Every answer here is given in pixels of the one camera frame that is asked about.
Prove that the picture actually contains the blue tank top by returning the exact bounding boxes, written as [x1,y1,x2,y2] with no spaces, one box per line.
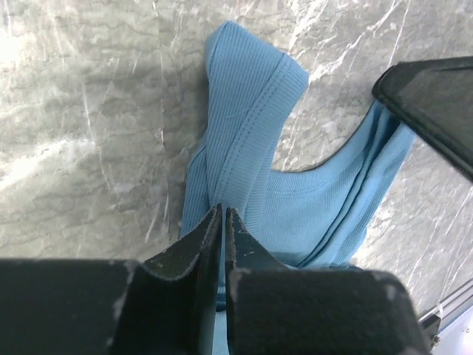
[179,20,417,355]

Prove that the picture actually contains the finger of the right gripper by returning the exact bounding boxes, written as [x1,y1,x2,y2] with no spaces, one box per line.
[372,56,472,180]

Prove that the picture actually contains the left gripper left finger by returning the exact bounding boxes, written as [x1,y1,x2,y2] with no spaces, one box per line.
[1,206,222,354]

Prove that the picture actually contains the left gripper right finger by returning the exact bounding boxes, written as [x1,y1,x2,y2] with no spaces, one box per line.
[225,209,429,354]

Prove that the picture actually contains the aluminium rail frame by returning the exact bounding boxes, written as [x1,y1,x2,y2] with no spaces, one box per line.
[419,279,472,354]

